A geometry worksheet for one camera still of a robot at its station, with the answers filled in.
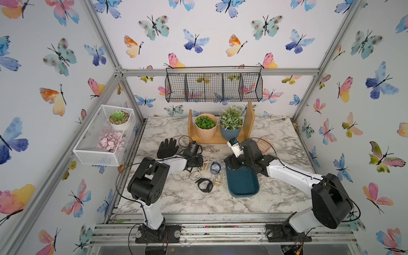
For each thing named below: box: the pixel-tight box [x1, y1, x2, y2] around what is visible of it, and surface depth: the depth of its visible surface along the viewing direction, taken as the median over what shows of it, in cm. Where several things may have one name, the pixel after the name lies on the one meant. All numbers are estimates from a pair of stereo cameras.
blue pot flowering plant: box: [219, 105, 244, 140], surface depth 91 cm
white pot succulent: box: [108, 109, 131, 132], surface depth 73 cm
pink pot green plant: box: [194, 113, 219, 141], surface depth 95 cm
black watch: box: [194, 177, 214, 193], surface depth 88 cm
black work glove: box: [156, 137, 180, 159], surface depth 106 cm
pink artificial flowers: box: [96, 131, 126, 152], surface depth 64 cm
